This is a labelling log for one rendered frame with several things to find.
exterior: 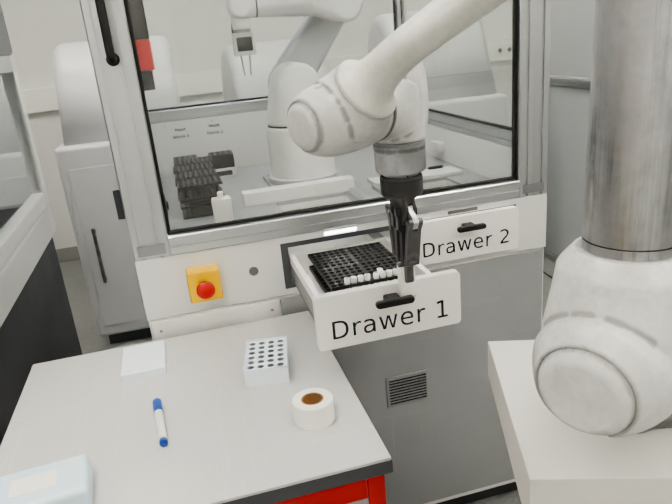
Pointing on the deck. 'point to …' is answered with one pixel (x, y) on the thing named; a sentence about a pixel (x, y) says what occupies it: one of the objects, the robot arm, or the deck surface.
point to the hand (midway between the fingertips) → (406, 280)
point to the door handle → (106, 34)
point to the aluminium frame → (140, 191)
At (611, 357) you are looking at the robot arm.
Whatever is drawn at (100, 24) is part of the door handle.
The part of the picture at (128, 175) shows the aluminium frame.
